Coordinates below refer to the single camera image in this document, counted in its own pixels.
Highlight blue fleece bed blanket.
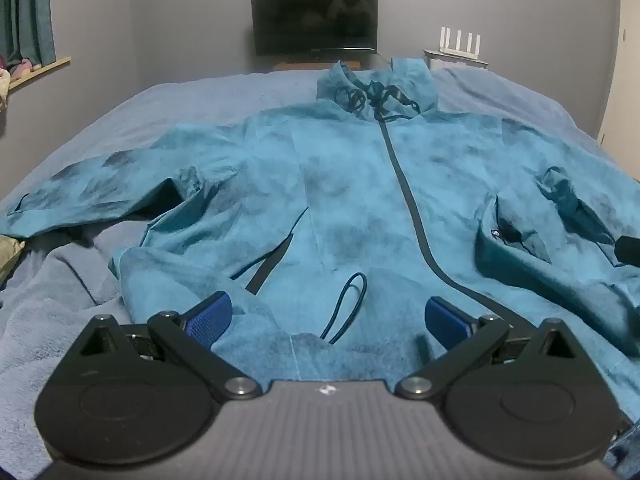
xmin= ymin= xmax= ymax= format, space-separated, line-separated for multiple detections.
xmin=0 ymin=66 xmax=640 ymax=463

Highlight black flat-screen television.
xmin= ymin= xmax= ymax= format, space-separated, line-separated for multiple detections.
xmin=251 ymin=0 xmax=379 ymax=57

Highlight wooden window sill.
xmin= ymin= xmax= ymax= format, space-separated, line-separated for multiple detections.
xmin=7 ymin=56 xmax=72 ymax=92

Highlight yellowish cloth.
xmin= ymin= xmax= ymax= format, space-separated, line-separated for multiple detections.
xmin=0 ymin=235 xmax=26 ymax=287

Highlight wooden television stand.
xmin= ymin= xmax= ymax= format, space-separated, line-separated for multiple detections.
xmin=272 ymin=59 xmax=362 ymax=72

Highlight pink item on sill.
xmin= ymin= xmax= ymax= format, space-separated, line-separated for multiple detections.
xmin=9 ymin=58 xmax=44 ymax=79

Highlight teal zip-up jacket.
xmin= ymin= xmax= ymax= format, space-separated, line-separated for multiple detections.
xmin=0 ymin=57 xmax=640 ymax=411

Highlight teal curtain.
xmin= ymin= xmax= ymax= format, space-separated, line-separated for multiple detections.
xmin=0 ymin=0 xmax=57 ymax=68

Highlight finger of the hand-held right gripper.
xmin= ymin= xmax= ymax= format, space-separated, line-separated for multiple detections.
xmin=614 ymin=234 xmax=640 ymax=264

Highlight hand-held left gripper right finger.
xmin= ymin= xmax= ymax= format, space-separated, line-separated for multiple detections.
xmin=394 ymin=296 xmax=584 ymax=402

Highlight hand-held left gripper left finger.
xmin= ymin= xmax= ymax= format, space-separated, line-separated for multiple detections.
xmin=75 ymin=291 xmax=263 ymax=402

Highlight white router with antennas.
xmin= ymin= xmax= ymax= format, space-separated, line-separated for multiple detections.
xmin=439 ymin=27 xmax=484 ymax=56

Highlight white wardrobe door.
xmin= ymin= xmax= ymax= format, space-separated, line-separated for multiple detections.
xmin=597 ymin=0 xmax=640 ymax=183

